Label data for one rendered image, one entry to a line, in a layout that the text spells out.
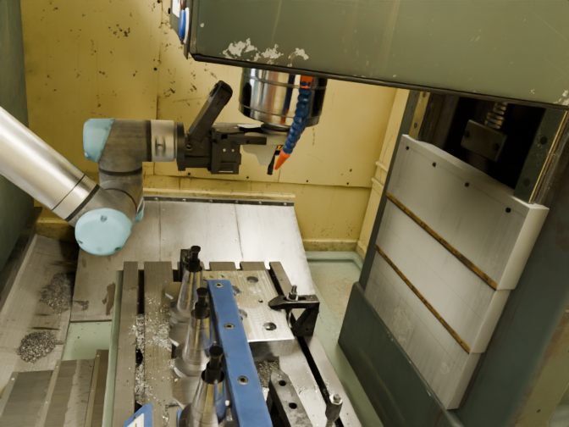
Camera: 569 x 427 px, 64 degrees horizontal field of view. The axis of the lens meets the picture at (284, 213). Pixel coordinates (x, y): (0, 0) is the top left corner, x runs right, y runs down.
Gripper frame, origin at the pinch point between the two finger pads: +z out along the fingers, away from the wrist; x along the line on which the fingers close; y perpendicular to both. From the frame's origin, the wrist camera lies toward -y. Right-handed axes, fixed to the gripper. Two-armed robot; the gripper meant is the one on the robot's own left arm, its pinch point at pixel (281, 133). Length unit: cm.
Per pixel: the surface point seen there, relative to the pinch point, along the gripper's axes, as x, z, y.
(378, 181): -94, 79, 47
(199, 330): 36.2, -19.3, 16.2
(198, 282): 25.1, -18.2, 16.4
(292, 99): 8.0, -1.1, -8.2
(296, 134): 19.7, -3.7, -5.4
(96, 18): -101, -41, -11
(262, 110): 6.2, -5.9, -5.7
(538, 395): 35, 47, 41
